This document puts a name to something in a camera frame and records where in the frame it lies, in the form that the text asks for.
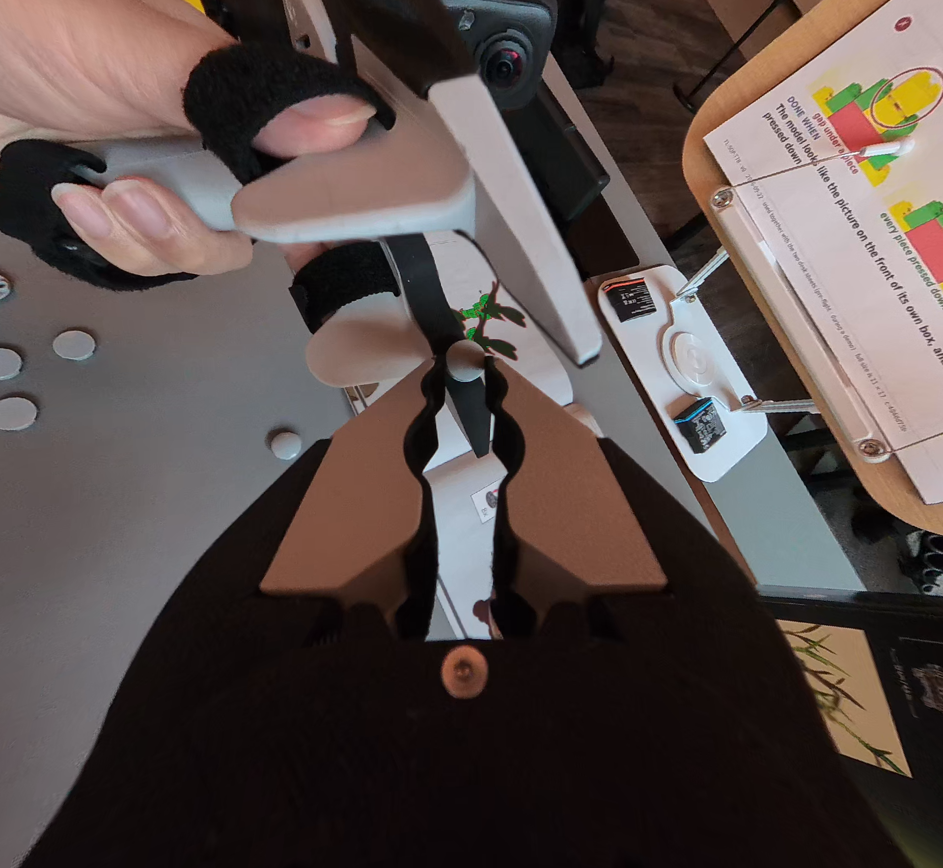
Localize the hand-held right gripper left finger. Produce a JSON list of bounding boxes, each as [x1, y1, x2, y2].
[[260, 358, 444, 639]]

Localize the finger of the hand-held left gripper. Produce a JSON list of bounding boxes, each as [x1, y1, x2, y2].
[[429, 75, 603, 367], [305, 233, 492, 458]]

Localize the scattered grey lego studs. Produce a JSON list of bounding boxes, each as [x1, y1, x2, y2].
[[0, 329, 305, 461]]

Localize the white lego instruction booklet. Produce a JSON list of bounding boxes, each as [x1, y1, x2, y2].
[[345, 231, 599, 641]]

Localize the instruction sheet on clipboard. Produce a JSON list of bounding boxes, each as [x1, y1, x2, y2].
[[681, 0, 943, 536]]

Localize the black lego set box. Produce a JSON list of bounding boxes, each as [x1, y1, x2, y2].
[[757, 587, 943, 868]]

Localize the black battery red label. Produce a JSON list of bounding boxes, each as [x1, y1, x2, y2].
[[602, 276, 658, 325]]

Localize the pale round lego plate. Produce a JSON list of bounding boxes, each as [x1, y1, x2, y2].
[[448, 339, 489, 381]]

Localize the printed task sheet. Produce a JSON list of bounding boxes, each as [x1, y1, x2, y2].
[[703, 0, 943, 506]]

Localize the black battery blue trim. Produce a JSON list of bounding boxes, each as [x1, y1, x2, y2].
[[668, 397, 728, 455]]

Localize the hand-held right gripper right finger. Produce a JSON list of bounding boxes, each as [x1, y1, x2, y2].
[[488, 358, 669, 639]]

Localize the black rectangular block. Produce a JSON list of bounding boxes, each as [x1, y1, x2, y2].
[[532, 83, 612, 222]]

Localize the person's left hand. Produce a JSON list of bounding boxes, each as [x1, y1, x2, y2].
[[0, 0, 378, 278]]

